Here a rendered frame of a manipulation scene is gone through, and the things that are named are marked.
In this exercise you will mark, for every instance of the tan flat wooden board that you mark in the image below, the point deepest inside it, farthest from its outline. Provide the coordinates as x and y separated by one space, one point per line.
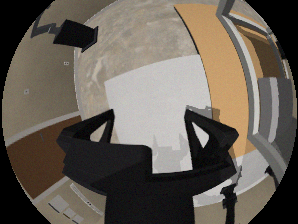
223 68

